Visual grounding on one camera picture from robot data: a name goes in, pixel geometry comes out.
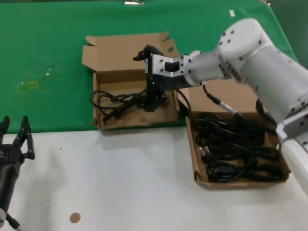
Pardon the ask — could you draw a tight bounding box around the cardboard box with round hole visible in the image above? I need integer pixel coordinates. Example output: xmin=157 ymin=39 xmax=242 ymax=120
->
xmin=177 ymin=78 xmax=292 ymax=191

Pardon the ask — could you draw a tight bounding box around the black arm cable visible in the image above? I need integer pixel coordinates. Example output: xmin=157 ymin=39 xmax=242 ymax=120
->
xmin=5 ymin=212 xmax=22 ymax=231
xmin=174 ymin=81 xmax=277 ymax=126

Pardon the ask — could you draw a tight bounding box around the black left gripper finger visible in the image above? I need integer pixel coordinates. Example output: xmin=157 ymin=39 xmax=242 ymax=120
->
xmin=0 ymin=115 xmax=11 ymax=145
xmin=13 ymin=115 xmax=36 ymax=161

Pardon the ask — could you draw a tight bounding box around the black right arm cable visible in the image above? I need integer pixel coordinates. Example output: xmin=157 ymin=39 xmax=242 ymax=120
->
xmin=174 ymin=81 xmax=277 ymax=126

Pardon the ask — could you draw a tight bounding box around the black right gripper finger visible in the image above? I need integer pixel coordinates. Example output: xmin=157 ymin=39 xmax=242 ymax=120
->
xmin=139 ymin=92 xmax=167 ymax=113
xmin=132 ymin=44 xmax=165 ymax=61

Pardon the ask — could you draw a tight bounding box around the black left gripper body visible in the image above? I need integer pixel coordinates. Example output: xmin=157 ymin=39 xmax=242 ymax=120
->
xmin=0 ymin=144 xmax=25 ymax=211

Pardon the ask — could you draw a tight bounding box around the black power cable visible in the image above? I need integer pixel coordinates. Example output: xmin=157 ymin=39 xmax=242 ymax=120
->
xmin=199 ymin=144 xmax=283 ymax=184
xmin=90 ymin=88 xmax=169 ymax=124
xmin=195 ymin=112 xmax=266 ymax=151

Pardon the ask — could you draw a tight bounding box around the cardboard box with oval hole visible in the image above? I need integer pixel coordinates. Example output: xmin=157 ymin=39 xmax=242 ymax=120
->
xmin=81 ymin=31 xmax=180 ymax=131

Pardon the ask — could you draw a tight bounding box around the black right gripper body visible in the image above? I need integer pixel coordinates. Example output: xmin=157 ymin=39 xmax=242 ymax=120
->
xmin=144 ymin=54 xmax=169 ymax=97

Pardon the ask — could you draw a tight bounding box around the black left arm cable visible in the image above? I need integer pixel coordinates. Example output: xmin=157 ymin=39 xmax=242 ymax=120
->
xmin=5 ymin=212 xmax=22 ymax=231

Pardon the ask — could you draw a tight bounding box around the green table cloth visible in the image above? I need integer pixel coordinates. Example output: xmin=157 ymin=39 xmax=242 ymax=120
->
xmin=0 ymin=1 xmax=308 ymax=135

